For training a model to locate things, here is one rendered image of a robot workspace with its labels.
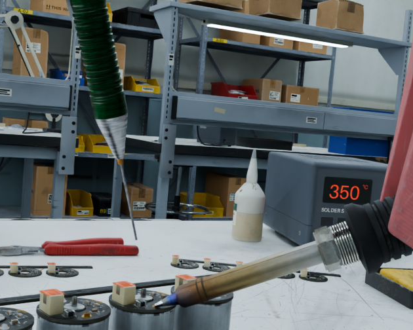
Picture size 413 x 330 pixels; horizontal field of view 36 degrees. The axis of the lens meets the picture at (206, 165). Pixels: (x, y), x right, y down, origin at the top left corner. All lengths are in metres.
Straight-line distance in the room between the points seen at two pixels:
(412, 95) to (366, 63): 5.92
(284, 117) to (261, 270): 2.84
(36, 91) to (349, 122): 1.55
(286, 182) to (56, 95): 1.96
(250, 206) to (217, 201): 4.26
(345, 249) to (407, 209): 0.02
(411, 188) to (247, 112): 2.74
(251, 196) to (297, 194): 0.05
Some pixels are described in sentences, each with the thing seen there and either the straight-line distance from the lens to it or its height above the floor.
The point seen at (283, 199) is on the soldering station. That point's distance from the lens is 0.72.
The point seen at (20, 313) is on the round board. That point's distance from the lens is 0.22.
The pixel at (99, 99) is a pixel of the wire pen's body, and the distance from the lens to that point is 0.20.
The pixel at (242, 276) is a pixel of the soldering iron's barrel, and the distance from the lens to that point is 0.22.
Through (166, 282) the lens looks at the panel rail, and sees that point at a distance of 0.27.
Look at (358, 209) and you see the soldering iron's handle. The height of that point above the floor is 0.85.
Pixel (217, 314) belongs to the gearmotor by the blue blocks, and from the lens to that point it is 0.25.
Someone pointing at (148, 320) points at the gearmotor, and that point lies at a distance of 0.23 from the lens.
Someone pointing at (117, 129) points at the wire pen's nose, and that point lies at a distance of 0.21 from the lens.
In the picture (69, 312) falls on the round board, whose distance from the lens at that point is 0.22.
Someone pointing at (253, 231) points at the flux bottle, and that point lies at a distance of 0.70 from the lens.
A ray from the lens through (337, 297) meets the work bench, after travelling 0.52.
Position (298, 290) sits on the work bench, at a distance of 0.52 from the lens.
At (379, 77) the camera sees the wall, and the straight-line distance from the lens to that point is 6.26.
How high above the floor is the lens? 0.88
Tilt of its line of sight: 4 degrees down
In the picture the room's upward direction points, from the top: 5 degrees clockwise
